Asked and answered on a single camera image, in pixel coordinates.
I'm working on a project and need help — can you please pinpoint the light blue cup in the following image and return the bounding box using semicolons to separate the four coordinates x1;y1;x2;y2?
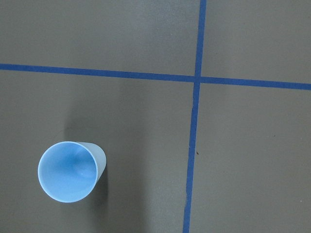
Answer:
37;141;106;203

